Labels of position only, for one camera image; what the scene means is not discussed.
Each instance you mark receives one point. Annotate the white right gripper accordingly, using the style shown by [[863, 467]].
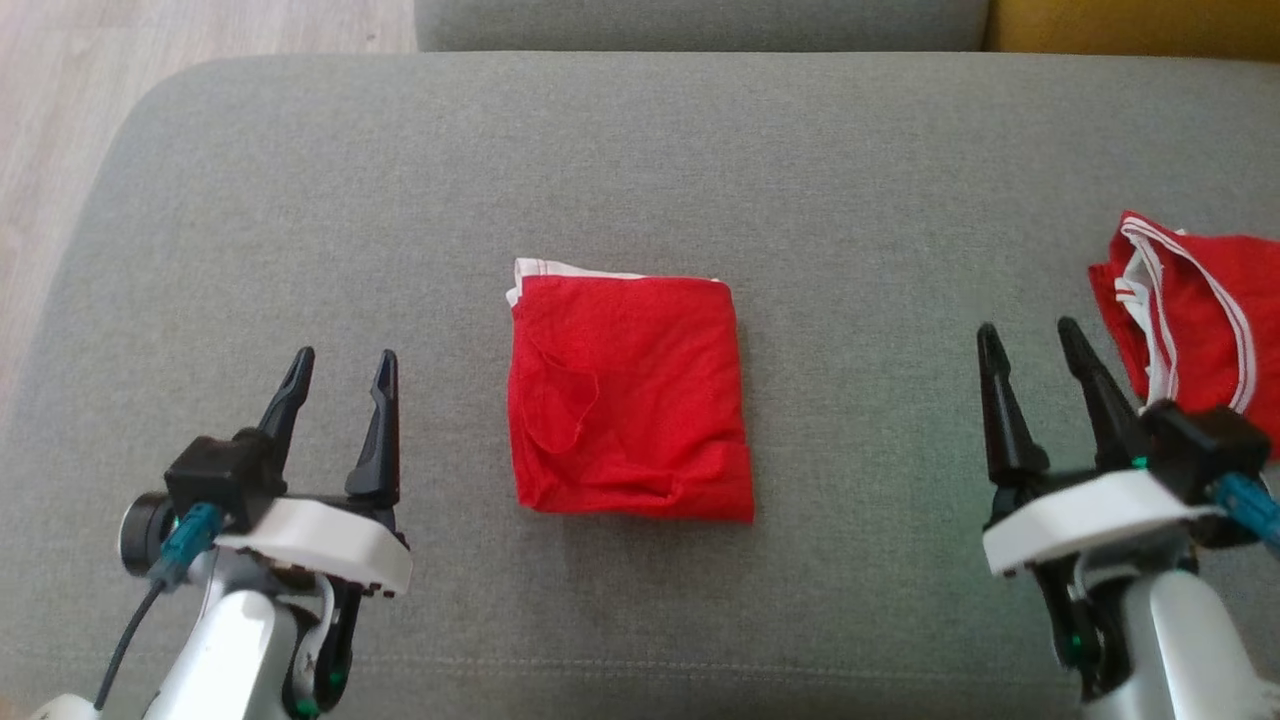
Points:
[[1080, 515]]

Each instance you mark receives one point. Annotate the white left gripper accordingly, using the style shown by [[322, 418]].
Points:
[[330, 535]]

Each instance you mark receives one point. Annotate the red garment white striped trim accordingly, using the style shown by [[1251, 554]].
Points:
[[1200, 320]]

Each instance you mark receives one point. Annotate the red garment wide white band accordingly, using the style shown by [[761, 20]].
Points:
[[640, 400]]

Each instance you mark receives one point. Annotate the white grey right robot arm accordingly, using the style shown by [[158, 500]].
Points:
[[1190, 650]]

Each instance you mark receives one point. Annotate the yellow sofa back cushion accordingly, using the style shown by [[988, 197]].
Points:
[[1130, 25]]

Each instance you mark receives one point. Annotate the grey sofa seat cushion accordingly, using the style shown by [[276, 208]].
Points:
[[700, 25], [700, 150]]

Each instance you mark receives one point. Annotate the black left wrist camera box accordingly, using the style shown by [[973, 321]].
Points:
[[220, 480]]

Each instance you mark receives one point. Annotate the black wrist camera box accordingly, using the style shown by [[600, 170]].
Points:
[[220, 480], [1200, 445]]

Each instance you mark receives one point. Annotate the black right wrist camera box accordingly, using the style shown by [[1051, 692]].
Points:
[[1200, 445]]

